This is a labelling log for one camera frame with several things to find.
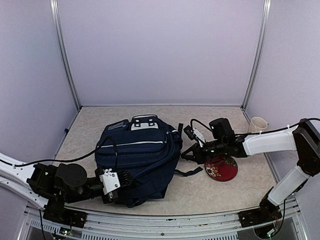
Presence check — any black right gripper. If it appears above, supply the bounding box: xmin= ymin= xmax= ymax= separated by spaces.
xmin=182 ymin=138 xmax=227 ymax=164

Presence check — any navy blue student backpack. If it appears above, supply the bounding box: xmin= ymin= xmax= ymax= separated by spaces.
xmin=94 ymin=114 xmax=203 ymax=208

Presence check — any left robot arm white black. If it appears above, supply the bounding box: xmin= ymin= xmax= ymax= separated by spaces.
xmin=0 ymin=154 xmax=121 ymax=223

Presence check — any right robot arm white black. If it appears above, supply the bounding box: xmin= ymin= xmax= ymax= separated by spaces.
xmin=181 ymin=118 xmax=320 ymax=222

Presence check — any red floral plate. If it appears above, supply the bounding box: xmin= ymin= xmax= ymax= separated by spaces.
xmin=204 ymin=154 xmax=238 ymax=182

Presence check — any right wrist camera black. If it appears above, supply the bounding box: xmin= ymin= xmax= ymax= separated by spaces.
xmin=183 ymin=125 xmax=206 ymax=143

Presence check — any aluminium front rail frame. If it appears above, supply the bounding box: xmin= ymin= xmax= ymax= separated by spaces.
xmin=14 ymin=198 xmax=310 ymax=240

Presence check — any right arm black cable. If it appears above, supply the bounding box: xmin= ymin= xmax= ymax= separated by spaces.
xmin=189 ymin=118 xmax=213 ymax=133

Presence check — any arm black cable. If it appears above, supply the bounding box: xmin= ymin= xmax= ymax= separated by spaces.
xmin=189 ymin=118 xmax=213 ymax=133
xmin=12 ymin=136 xmax=120 ymax=173

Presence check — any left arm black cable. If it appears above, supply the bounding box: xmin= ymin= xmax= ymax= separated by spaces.
xmin=12 ymin=136 xmax=120 ymax=173

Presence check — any aluminium corner post right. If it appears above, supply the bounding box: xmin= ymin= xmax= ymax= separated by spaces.
xmin=241 ymin=0 xmax=272 ymax=112

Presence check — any aluminium corner post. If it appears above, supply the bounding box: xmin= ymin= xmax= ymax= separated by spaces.
xmin=241 ymin=0 xmax=272 ymax=112
xmin=50 ymin=0 xmax=82 ymax=112

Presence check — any aluminium corner post left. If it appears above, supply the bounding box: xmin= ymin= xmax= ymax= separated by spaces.
xmin=50 ymin=0 xmax=82 ymax=112

